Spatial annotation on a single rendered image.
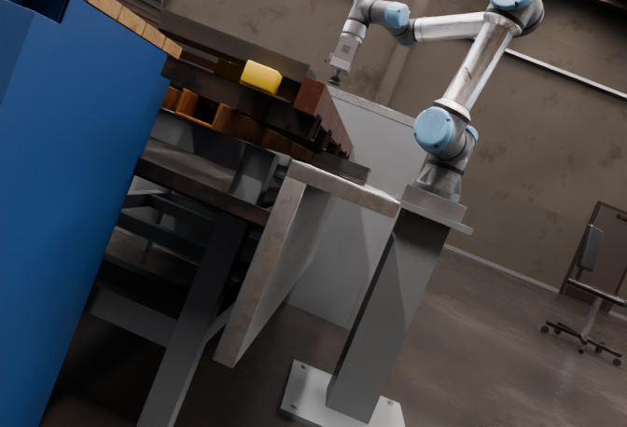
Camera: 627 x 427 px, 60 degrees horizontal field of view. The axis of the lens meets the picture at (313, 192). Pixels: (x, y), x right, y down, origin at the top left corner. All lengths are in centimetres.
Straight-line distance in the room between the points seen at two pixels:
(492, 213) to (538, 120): 224
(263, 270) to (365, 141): 171
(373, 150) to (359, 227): 37
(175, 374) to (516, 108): 1178
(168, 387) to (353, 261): 158
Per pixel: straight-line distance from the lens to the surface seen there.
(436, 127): 153
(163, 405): 120
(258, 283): 96
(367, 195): 92
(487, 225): 1241
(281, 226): 94
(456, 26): 182
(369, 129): 260
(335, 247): 261
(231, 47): 106
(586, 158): 1304
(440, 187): 163
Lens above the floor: 69
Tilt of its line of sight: 3 degrees down
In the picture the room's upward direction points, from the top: 22 degrees clockwise
